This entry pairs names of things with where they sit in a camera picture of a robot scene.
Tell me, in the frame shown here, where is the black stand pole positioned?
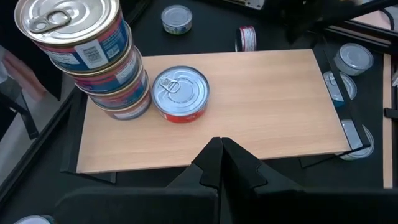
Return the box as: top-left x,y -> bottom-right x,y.
0,90 -> 40,141

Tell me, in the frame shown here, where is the white pink cloth strip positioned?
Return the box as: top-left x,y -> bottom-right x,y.
0,46 -> 47,102

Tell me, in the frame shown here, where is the wooden shelf riser black frame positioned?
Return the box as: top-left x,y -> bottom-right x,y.
60,48 -> 373,185

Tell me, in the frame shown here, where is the pink salmon can blue label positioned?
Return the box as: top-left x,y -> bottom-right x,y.
14,0 -> 130,74
49,43 -> 144,96
76,67 -> 150,111
93,90 -> 154,121

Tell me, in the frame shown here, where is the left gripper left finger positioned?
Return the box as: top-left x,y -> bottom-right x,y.
54,136 -> 224,224

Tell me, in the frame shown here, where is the silver metal bracket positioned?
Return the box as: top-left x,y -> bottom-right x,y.
228,0 -> 266,11

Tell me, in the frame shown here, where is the red label fish can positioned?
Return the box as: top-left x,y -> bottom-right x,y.
150,65 -> 211,124

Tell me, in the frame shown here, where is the teal tuna can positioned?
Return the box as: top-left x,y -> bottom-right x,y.
12,214 -> 55,224
322,70 -> 358,109
234,25 -> 258,52

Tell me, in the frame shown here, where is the green white tuna can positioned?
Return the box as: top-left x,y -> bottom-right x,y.
333,42 -> 374,77
160,4 -> 193,35
338,119 -> 376,161

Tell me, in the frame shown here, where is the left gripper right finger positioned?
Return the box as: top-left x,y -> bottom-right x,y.
222,137 -> 398,224

